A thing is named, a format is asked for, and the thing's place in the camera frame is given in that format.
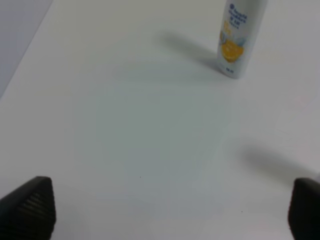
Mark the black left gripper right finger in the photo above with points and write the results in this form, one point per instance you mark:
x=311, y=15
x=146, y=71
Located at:
x=304, y=210

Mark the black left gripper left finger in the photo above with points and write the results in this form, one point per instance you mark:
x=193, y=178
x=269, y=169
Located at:
x=29, y=211

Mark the white shampoo bottle blue cap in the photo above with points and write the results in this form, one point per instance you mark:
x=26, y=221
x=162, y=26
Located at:
x=240, y=27

